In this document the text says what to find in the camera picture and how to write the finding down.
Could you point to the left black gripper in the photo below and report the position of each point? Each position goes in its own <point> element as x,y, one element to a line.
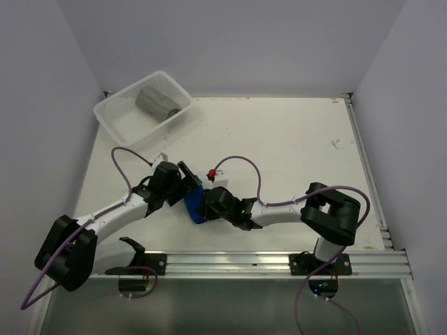
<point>185,183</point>

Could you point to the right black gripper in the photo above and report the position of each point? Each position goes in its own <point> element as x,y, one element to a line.
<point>209,215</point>

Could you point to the blue towel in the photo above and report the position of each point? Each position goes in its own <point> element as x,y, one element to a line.
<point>192,202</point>

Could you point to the grey towel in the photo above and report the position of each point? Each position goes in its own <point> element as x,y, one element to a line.
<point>157,105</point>

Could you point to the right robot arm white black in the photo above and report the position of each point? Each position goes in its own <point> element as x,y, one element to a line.
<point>333,215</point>

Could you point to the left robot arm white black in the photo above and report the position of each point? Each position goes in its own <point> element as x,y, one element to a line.
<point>68,253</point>

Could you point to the white plastic basket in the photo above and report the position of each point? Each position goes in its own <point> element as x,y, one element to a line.
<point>127,125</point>

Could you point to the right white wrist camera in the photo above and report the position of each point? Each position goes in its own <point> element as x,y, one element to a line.
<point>216,178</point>

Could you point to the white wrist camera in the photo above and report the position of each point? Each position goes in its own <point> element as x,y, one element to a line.
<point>216,178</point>
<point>162,157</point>

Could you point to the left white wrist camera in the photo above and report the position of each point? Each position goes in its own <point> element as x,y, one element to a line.
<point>162,157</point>

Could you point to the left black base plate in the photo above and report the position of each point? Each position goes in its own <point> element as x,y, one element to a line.
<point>155,261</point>

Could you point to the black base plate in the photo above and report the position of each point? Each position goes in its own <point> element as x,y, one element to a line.
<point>304,263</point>
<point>155,261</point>

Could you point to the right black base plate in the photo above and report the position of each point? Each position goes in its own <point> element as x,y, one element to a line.
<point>304,263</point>

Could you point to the aluminium mounting rail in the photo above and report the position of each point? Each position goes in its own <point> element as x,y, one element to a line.
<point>276,265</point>

